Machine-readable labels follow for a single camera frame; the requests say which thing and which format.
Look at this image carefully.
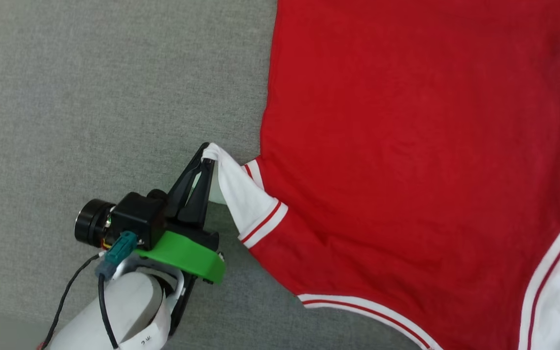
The grey fabric sofa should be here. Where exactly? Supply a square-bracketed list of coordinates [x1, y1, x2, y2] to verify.
[0, 0, 560, 350]

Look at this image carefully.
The thick black cable teal plug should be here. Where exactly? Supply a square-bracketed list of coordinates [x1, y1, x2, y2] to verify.
[95, 231, 138, 350]

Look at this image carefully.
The thin black cable white plug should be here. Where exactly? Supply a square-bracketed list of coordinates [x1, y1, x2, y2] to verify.
[37, 250, 106, 350]

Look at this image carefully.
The red garment with white sleeves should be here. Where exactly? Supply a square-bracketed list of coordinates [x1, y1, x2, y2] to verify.
[201, 0, 560, 350]

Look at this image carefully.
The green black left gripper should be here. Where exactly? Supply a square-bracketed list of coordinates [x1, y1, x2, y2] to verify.
[137, 142, 226, 336]

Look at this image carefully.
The black cylindrical left gripper motor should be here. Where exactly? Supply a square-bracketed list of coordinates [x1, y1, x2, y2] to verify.
[74, 198, 115, 247]

